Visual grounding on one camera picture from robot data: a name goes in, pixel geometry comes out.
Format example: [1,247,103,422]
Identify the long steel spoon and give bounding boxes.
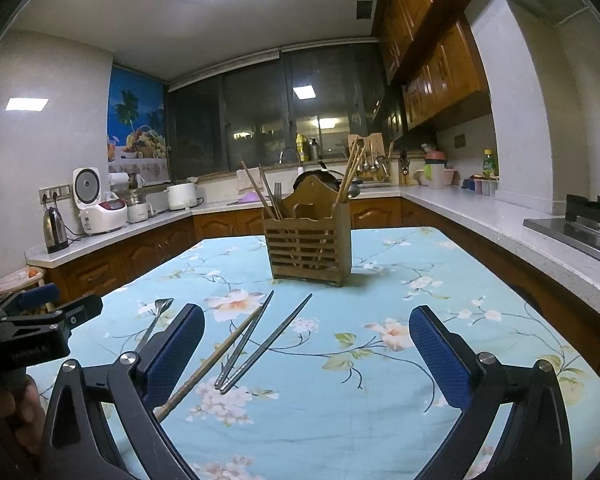
[135,298,174,352]

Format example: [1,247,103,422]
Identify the yellow green bottle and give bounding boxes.
[482,148,498,179]

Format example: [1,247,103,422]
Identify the beige hanging towel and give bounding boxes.
[236,168,262,194]

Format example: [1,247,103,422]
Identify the wooden utensil holder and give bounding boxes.
[263,174,352,286]

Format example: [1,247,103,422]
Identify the counter utensil rack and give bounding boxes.
[347,132,393,183]

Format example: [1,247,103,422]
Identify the gas stove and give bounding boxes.
[524,194,600,262]

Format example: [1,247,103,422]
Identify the black wok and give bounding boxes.
[292,162,362,198]

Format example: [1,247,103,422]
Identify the dark kitchen window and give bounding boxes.
[166,44,403,180]

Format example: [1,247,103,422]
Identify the pink green containers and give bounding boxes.
[419,144,455,188]

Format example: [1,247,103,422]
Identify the steel chopstick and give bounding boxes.
[214,290,274,390]
[218,294,313,394]

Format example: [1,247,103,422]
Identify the floral light blue tablecloth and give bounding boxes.
[26,225,600,480]

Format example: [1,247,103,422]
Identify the steel electric kettle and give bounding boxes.
[43,206,69,254]

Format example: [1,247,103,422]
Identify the white round pot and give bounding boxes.
[166,182,199,211]

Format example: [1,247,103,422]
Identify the purple cloth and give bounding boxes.
[235,191,260,204]

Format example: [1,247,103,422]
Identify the white rice cooker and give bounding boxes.
[72,167,128,236]

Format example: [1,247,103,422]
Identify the wooden chopstick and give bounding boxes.
[336,138,364,203]
[240,160,277,219]
[154,306,264,422]

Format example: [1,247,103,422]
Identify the stainless steel fork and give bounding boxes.
[273,182,285,220]

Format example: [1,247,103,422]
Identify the wooden upper cabinets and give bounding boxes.
[373,0,491,129]

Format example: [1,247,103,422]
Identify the tropical fruit poster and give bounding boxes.
[107,65,171,185]

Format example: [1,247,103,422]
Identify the small white cooker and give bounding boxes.
[126,194,152,223]

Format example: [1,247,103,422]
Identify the person's left hand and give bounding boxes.
[0,374,46,479]

